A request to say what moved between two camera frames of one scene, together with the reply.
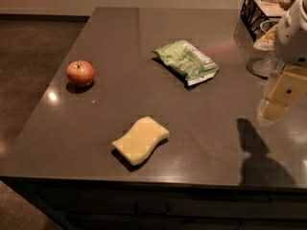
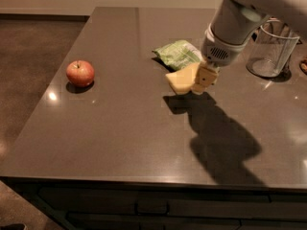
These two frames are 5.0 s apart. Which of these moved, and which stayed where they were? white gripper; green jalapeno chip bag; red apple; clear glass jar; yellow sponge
Moved: white gripper; yellow sponge
Stayed: green jalapeno chip bag; red apple; clear glass jar
